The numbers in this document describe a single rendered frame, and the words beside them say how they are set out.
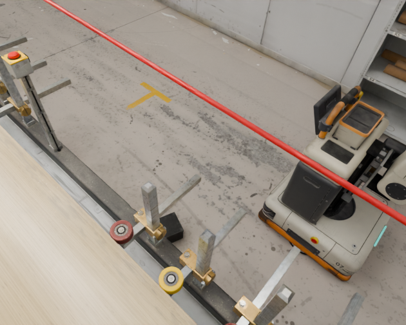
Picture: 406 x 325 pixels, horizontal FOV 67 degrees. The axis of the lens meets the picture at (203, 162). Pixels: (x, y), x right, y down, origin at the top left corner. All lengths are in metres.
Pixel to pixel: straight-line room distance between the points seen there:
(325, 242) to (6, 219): 1.61
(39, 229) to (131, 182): 1.24
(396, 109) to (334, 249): 1.77
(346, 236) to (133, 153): 1.64
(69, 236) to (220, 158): 1.60
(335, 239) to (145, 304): 1.28
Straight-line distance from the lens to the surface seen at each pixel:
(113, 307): 1.06
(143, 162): 2.48
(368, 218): 2.19
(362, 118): 1.75
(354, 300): 1.25
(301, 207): 1.91
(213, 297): 1.26
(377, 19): 3.23
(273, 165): 2.56
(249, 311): 1.11
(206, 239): 0.89
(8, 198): 1.36
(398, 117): 3.30
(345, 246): 2.01
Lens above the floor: 1.91
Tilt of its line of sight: 51 degrees down
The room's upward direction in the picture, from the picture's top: 5 degrees clockwise
